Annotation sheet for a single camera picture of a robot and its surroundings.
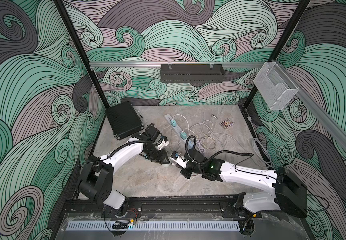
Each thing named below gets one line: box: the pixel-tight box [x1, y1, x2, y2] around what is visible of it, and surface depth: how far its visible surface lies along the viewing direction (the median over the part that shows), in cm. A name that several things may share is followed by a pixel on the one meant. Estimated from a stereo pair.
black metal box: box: [105, 101, 144, 140], surface depth 109 cm
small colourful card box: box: [220, 118, 235, 129], surface depth 109 cm
